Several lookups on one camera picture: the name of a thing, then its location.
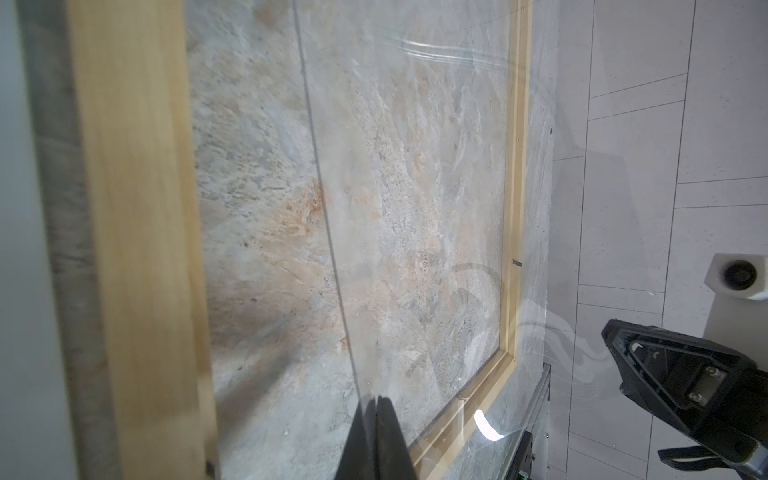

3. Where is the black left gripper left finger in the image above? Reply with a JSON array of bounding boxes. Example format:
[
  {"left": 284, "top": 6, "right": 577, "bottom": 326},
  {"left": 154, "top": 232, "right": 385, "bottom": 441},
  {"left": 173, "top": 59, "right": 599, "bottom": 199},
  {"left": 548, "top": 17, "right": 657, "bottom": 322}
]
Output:
[{"left": 334, "top": 399, "right": 376, "bottom": 480}]

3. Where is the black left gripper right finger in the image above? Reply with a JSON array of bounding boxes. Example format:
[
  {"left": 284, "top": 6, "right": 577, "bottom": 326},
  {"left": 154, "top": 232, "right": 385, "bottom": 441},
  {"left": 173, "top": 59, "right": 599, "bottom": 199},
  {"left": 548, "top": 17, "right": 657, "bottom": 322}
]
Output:
[{"left": 376, "top": 396, "right": 418, "bottom": 480}]

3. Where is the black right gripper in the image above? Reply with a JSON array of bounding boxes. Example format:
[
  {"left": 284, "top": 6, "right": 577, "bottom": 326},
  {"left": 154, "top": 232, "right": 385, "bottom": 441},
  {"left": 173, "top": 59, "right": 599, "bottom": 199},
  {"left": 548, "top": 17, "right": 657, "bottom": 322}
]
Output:
[{"left": 601, "top": 319, "right": 767, "bottom": 479}]

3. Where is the clear acrylic sheet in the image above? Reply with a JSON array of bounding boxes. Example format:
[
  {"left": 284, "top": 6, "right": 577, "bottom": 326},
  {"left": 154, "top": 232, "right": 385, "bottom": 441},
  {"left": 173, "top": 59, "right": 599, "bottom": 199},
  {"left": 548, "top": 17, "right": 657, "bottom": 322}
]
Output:
[{"left": 293, "top": 1, "right": 562, "bottom": 479}]

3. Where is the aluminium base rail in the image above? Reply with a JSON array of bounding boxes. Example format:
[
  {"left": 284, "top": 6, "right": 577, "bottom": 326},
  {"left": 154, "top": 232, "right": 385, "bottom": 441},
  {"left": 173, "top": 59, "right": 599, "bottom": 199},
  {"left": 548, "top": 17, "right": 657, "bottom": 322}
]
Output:
[{"left": 497, "top": 363, "right": 551, "bottom": 480}]

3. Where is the light wooden picture frame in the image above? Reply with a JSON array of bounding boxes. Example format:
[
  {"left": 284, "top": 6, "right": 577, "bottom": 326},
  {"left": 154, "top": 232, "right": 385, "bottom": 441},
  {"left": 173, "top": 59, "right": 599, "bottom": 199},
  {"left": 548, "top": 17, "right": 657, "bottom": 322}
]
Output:
[{"left": 66, "top": 1, "right": 533, "bottom": 479}]

